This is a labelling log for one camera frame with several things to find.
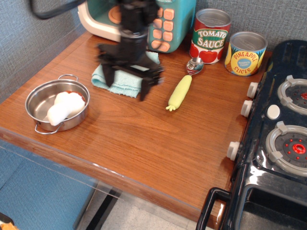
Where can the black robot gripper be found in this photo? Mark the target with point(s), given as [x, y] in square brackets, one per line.
[129, 55]

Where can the spoon with yellow handle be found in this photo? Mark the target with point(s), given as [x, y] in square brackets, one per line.
[194, 66]

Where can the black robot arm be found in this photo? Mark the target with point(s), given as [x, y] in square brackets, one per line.
[136, 16]

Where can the light blue folded cloth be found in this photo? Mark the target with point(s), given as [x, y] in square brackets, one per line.
[124, 83]

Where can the toy microwave teal and cream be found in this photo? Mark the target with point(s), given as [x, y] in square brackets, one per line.
[174, 20]

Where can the white toy food piece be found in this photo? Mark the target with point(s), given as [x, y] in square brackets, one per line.
[66, 105]

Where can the small metal pan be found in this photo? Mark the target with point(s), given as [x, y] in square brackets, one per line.
[42, 98]

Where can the tomato sauce can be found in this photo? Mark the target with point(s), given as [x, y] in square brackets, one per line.
[211, 29]

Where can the pineapple slices can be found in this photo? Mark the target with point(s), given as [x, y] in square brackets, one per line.
[245, 53]

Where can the black toy stove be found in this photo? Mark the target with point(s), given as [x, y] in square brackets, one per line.
[269, 179]

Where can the orange object at corner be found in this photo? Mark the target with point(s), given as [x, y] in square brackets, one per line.
[6, 223]

